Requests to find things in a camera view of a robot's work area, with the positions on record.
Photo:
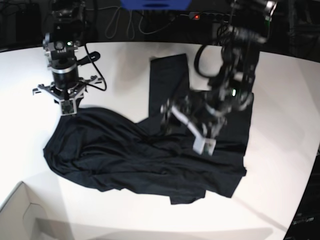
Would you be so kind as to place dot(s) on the black power strip red switch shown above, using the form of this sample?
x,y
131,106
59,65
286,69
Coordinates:
x,y
214,17

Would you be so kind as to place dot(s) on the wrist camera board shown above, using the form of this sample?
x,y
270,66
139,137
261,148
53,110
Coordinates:
x,y
68,107

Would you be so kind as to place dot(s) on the black long-sleeve t-shirt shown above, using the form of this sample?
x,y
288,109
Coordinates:
x,y
101,149

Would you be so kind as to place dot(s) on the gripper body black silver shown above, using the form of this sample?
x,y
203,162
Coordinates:
x,y
67,85
194,112

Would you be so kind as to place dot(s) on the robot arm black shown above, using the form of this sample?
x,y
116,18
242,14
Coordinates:
x,y
70,30
231,88

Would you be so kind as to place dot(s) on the white plastic bin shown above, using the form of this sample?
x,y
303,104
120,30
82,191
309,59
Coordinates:
x,y
21,219

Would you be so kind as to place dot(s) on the blue box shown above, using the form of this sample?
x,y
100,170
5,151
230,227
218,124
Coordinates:
x,y
179,5

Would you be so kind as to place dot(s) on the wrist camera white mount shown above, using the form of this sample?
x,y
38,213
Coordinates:
x,y
204,145

